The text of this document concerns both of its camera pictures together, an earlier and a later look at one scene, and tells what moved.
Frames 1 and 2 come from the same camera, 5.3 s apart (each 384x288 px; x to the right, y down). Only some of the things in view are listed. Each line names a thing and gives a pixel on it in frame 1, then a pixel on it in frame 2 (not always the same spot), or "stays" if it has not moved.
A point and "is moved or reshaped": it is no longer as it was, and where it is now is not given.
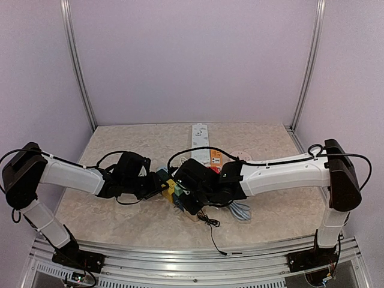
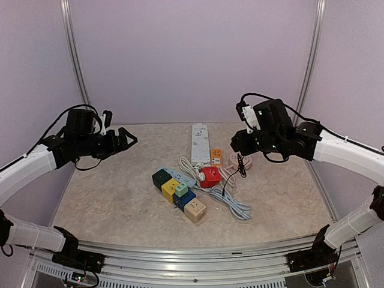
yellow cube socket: x=169 y=192 stays
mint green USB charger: x=177 y=190 stays
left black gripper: x=155 y=186 → x=122 y=145
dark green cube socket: x=164 y=175 stays
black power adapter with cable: x=194 y=206 is moved or reshaped
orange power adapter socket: x=216 y=158 stays
